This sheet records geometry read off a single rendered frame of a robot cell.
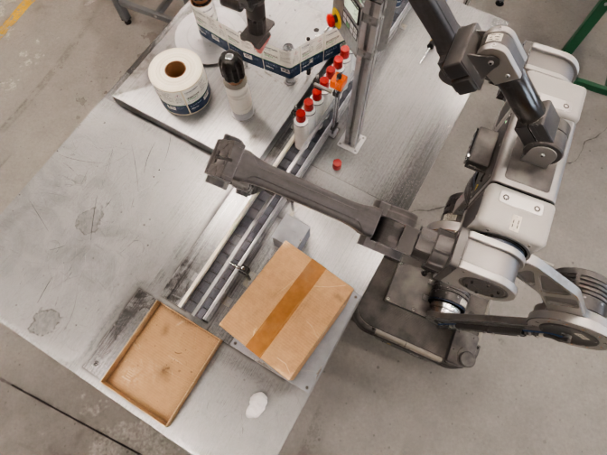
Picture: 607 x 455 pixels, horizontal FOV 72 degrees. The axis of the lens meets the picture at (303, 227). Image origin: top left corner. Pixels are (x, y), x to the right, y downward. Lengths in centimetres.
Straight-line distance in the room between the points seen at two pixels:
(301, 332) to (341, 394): 115
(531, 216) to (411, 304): 127
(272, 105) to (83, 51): 198
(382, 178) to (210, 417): 102
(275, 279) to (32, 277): 94
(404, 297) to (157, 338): 115
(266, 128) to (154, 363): 93
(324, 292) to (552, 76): 75
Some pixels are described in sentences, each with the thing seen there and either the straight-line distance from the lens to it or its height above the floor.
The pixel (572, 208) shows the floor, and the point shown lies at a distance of 289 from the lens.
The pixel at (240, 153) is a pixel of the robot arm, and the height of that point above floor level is 158.
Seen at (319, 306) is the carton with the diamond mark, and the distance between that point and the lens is 117.
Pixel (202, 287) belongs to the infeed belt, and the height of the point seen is 88.
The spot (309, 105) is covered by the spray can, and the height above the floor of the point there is 108.
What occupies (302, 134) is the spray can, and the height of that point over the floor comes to 100.
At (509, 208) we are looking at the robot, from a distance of 89.
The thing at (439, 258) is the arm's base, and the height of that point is 148.
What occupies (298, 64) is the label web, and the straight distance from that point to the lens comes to 172.
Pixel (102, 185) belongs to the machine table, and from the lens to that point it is 179.
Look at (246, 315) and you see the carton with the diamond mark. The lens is 117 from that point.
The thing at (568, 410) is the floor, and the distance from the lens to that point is 261.
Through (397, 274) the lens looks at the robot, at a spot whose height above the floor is 26.
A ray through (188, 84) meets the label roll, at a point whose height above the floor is 102.
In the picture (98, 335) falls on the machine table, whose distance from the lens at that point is 161.
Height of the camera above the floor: 227
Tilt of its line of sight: 70 degrees down
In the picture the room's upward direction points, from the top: 2 degrees counter-clockwise
